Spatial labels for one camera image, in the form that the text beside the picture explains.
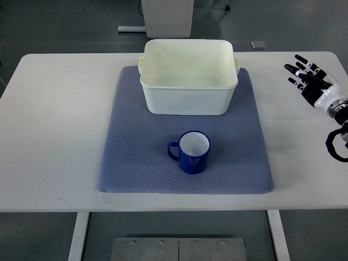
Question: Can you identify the blue mug white inside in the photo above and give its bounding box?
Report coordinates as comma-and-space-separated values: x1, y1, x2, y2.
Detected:
167, 130, 211, 175

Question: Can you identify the white pedestal cabinet base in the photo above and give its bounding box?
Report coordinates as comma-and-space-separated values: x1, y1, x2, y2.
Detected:
141, 0, 194, 39

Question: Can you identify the small grey floor socket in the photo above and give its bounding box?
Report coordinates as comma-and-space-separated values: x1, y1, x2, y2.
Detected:
250, 41, 266, 50

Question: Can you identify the white table left leg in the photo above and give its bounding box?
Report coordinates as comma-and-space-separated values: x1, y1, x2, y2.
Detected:
68, 212, 90, 261

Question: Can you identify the white plastic storage box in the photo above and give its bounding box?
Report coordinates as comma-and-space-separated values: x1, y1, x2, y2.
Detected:
138, 39, 238, 115

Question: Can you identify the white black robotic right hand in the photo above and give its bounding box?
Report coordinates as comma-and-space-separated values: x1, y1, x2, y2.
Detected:
284, 54, 344, 110

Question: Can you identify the blue textured fabric mat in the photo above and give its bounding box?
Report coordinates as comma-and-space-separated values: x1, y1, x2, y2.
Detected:
98, 66, 274, 195

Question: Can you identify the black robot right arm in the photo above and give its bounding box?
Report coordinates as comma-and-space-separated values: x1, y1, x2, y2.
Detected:
325, 99, 347, 163

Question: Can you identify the white table right leg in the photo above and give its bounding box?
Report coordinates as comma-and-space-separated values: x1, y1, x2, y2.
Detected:
267, 210, 290, 261

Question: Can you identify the grey metal floor plate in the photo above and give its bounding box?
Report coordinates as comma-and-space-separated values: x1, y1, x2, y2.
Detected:
111, 238, 247, 260

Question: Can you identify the white metal floor bar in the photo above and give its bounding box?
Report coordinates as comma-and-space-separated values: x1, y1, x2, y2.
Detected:
117, 26, 146, 33

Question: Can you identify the white table leg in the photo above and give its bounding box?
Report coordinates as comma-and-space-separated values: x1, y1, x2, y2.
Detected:
68, 212, 90, 261
267, 210, 290, 261

